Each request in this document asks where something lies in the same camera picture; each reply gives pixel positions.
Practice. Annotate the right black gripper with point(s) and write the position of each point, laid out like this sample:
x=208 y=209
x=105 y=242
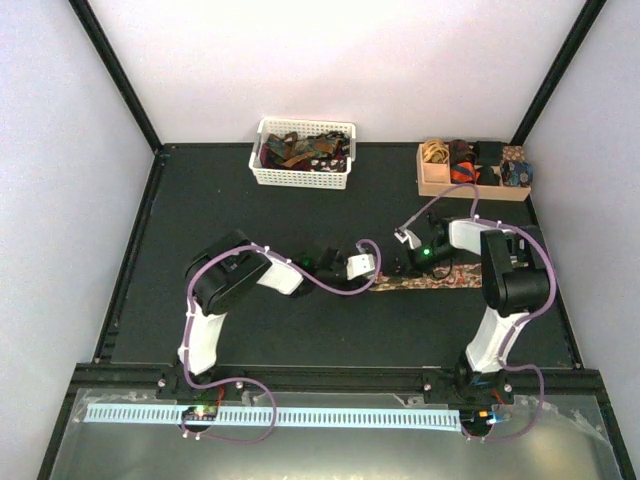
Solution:
x=406 y=262

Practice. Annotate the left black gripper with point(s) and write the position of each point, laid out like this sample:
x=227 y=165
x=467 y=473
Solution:
x=356 y=284

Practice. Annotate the paisley patterned necktie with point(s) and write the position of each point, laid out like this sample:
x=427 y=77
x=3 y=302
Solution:
x=456 y=276

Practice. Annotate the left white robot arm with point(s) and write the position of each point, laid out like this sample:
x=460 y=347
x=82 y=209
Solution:
x=223 y=274

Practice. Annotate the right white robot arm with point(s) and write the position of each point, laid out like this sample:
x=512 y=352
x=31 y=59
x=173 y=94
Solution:
x=517 y=279

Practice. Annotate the pile of ties in basket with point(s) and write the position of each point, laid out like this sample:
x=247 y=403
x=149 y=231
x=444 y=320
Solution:
x=327 y=152

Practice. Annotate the orange blue rolled tie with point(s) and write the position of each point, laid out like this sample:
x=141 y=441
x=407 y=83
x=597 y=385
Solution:
x=463 y=173

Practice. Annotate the black rolled tie front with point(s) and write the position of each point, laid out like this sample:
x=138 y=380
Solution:
x=486 y=176

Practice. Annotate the black rolled tie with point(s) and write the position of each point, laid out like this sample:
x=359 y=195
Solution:
x=486 y=176
x=488 y=153

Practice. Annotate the wooden compartment tray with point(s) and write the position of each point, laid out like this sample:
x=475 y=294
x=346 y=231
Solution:
x=434 y=179

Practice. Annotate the dark red rolled tie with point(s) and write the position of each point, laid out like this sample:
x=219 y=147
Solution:
x=460 y=151

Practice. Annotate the blue patterned rolled tie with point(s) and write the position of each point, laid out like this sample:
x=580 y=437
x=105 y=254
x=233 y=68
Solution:
x=517 y=174

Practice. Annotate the brown patterned rolled tie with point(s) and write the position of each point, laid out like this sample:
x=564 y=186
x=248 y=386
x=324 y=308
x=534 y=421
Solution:
x=512 y=153

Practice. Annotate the white plastic basket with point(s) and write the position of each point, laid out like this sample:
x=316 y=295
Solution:
x=302 y=179

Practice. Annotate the clear acrylic sheet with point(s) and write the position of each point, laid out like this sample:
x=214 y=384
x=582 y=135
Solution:
x=563 y=437

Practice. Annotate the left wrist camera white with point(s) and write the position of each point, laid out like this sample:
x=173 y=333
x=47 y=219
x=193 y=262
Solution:
x=361 y=266

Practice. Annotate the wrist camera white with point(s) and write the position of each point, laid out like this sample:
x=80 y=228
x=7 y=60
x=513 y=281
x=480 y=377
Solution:
x=361 y=266
x=407 y=238

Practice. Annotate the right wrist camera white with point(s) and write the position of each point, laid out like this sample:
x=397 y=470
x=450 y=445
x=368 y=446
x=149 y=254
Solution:
x=407 y=238

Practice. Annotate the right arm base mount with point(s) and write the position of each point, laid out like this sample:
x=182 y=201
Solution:
x=449 y=386

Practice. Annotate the white slotted cable duct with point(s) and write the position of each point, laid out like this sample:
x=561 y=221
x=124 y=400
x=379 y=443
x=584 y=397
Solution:
x=290 y=417

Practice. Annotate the right black frame post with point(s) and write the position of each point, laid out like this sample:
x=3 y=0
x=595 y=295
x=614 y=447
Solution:
x=573 y=41

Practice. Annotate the black frame post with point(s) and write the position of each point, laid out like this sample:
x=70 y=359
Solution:
x=98 y=38
x=573 y=41

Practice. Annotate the left black frame post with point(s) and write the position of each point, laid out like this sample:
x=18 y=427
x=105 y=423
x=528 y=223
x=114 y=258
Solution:
x=98 y=38

